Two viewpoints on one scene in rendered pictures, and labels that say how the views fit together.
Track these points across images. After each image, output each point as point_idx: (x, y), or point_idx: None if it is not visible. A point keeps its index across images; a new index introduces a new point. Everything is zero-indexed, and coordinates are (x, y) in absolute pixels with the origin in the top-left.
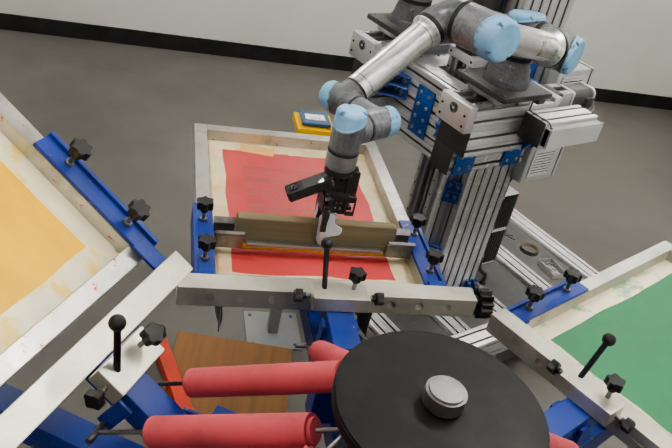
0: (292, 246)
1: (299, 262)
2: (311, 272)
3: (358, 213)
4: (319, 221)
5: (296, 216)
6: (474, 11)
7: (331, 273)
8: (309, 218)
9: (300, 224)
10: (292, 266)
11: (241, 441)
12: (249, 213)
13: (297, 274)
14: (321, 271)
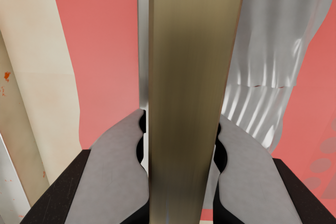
0: (137, 9)
1: (130, 35)
2: (87, 63)
3: (328, 207)
4: (122, 177)
5: (216, 39)
6: None
7: (94, 112)
8: (191, 123)
9: (148, 55)
10: (105, 8)
11: None
12: None
13: (67, 17)
14: (98, 90)
